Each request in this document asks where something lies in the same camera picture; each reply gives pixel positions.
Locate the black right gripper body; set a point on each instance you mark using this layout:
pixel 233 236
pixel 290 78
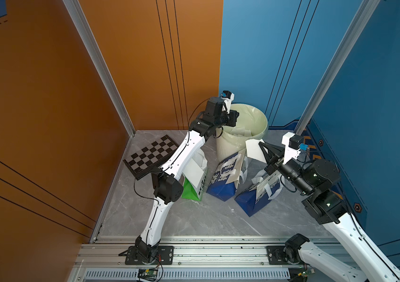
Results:
pixel 275 166

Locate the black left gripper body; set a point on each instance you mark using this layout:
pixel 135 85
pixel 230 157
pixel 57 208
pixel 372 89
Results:
pixel 231 123

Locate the blue white bag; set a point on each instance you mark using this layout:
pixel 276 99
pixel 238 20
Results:
pixel 229 173
pixel 263 190

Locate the white receipt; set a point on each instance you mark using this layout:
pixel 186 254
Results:
pixel 254 150
pixel 196 169

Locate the green white paper bag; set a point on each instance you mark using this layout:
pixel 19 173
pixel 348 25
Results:
pixel 192 193

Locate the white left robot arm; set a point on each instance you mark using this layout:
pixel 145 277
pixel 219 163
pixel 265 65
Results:
pixel 166 178

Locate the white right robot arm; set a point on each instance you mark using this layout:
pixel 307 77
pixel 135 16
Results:
pixel 331 212

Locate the white paper scraps in bin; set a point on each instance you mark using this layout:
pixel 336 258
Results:
pixel 240 132

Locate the pale green trash bin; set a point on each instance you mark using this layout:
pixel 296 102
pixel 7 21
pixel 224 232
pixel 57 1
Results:
pixel 251 124

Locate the black white chessboard box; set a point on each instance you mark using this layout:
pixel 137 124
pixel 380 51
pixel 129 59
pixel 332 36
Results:
pixel 152 156

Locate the green circuit board right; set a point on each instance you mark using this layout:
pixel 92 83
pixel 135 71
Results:
pixel 304 275

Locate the green circuit board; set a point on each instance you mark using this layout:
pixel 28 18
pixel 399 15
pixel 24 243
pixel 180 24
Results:
pixel 147 275
pixel 304 275

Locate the green circuit board left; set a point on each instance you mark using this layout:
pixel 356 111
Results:
pixel 147 275

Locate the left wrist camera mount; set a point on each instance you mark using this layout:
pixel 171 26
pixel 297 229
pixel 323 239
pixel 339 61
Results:
pixel 228 97

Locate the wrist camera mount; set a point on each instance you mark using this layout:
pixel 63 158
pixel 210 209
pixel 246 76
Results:
pixel 228 97
pixel 294 146

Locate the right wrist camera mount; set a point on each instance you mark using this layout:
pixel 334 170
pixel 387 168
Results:
pixel 294 146

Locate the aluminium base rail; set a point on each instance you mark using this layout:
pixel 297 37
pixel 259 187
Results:
pixel 200 259

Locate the aluminium corner post right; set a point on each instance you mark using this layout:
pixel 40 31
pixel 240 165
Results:
pixel 356 27

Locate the aluminium corner post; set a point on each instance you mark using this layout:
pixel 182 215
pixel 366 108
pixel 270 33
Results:
pixel 356 27
pixel 83 28

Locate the aluminium corner post left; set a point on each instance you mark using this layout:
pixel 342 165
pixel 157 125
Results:
pixel 83 28

